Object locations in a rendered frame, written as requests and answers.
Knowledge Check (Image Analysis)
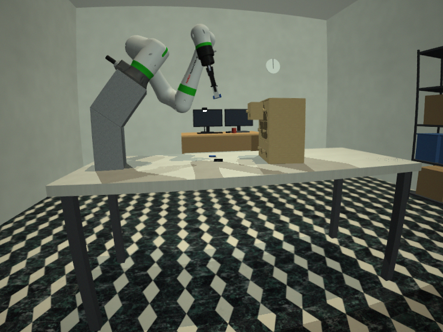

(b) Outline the light wooden chest of drawers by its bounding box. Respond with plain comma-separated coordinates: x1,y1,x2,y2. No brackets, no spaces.
259,98,306,164

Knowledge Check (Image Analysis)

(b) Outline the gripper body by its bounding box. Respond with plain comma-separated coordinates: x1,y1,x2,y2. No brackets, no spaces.
201,56,214,67

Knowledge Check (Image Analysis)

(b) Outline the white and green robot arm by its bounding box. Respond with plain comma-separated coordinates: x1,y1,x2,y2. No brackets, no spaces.
105,24,216,113

